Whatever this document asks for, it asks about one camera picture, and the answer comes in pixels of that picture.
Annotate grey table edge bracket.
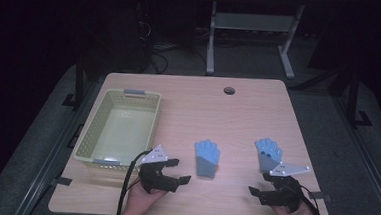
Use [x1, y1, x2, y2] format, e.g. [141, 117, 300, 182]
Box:
[307, 191, 334, 202]
[49, 175, 74, 187]

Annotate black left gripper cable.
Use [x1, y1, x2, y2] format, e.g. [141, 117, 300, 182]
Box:
[116, 147, 153, 215]

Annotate blue and grey glove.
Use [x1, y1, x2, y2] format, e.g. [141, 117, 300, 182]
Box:
[252, 136, 285, 176]
[191, 138, 223, 180]

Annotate white metal stand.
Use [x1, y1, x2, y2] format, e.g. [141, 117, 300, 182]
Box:
[205, 0, 307, 81]

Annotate person's left hand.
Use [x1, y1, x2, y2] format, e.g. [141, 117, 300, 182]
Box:
[118, 182, 169, 215]

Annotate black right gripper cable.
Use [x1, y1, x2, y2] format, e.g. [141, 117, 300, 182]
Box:
[296, 183, 324, 215]

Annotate aluminium floor rail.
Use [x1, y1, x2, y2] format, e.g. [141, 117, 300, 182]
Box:
[326, 95, 381, 215]
[13, 76, 96, 215]

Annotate pale yellow plastic basket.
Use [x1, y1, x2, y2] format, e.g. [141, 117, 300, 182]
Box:
[72, 86, 162, 174]

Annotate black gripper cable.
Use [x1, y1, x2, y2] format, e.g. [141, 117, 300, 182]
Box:
[296, 183, 324, 215]
[116, 147, 153, 215]

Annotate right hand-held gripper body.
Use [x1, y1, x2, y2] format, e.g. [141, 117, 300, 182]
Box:
[257, 160, 312, 215]

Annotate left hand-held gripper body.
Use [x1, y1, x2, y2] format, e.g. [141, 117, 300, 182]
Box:
[136, 142, 182, 197]

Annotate black frame post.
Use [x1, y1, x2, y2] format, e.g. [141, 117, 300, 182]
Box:
[61, 54, 86, 109]
[345, 65, 376, 129]

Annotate grey cable grommet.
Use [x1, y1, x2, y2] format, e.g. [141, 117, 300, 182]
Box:
[222, 85, 237, 96]

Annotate black floor cables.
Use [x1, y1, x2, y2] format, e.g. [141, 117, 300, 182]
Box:
[132, 18, 209, 77]

